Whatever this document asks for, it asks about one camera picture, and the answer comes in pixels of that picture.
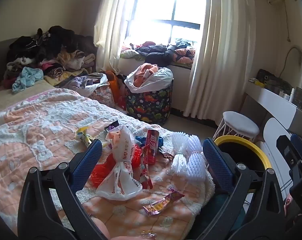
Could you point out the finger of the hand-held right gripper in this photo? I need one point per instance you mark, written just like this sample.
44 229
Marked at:
284 148
300 143

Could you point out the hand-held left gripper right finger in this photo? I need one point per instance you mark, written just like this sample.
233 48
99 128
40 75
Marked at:
217 162

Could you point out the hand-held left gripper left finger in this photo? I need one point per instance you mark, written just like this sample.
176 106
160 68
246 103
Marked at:
87 161

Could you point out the white foam net bundle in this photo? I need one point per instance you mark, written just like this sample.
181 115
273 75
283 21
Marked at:
188 157

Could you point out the yellow rimmed black bin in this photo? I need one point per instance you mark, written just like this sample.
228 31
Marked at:
242 140

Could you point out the white red printed plastic bag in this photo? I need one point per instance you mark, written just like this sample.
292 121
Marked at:
121 177

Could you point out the person's right hand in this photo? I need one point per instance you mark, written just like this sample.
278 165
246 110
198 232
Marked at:
288 203

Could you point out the person's left hand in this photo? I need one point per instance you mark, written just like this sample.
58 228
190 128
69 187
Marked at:
103 231

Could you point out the white rounded cabinet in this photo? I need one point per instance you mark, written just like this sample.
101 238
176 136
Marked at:
272 135

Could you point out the yellow wrapper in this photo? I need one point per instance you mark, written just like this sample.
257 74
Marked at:
82 133

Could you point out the dark purple wrapper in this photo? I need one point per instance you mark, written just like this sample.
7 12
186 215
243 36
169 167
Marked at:
112 125

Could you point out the white desk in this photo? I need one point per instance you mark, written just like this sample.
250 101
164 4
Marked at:
273 100

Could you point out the white bottle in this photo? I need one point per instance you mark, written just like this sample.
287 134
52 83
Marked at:
292 95

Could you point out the small red white wrapper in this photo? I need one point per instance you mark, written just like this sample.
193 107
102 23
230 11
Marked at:
168 155

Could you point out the peach patterned blanket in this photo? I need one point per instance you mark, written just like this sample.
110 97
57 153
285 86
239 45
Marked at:
40 135

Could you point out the blue wrapper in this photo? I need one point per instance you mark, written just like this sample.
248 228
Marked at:
141 141

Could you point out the crumpled red wrapper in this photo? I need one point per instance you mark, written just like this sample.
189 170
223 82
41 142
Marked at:
146 178

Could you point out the pink snack wrapper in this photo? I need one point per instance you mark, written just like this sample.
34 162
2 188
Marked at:
163 201

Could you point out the floral fabric bag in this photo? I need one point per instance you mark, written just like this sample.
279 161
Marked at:
102 95

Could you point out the dark bag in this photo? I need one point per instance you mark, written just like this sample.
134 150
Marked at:
271 80

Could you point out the yellow box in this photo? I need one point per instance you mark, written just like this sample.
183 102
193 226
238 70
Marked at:
255 81

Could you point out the white garment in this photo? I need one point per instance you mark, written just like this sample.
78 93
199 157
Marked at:
97 83

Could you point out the orange bag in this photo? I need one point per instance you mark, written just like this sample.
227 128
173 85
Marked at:
113 85

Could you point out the dinosaur print fabric basket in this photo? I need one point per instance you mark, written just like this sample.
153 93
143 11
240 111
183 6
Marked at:
151 105

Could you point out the beige bed sheet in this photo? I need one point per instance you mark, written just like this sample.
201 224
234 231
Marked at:
5 100

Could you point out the light blue garment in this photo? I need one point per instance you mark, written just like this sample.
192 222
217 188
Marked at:
28 77

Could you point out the white bag of laundry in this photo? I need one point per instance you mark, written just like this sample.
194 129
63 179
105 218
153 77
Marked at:
151 80

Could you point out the cream curtain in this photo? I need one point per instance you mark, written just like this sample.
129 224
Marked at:
111 22
221 50

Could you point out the pile of clothes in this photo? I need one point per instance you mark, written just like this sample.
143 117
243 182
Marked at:
55 50

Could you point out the black framed window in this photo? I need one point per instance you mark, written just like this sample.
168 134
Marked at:
171 7

